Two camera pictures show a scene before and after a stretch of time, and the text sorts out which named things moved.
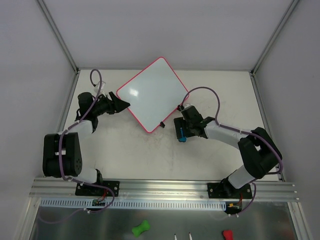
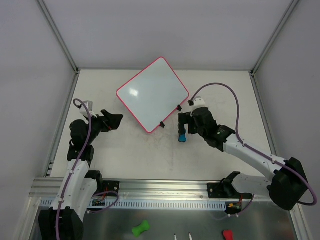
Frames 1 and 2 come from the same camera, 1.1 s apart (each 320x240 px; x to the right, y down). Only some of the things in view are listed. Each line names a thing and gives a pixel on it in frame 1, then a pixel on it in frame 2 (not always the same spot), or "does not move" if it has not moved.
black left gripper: (113, 102) -> (102, 121)
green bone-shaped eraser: (144, 226) does not move
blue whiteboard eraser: (183, 138) does not move
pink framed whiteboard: (155, 92) does not move
